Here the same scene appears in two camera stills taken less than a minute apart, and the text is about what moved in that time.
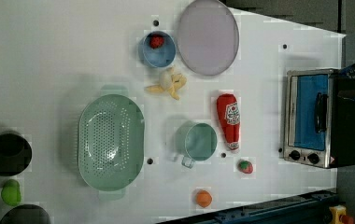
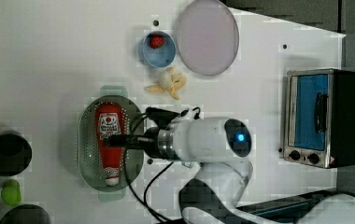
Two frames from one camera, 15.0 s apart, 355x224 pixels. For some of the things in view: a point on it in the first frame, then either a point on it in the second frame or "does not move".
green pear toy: x=10 y=192 does not move
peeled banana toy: x=168 y=82 does not move
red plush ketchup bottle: x=229 y=112 -> x=110 y=121
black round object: x=26 y=214 does not move
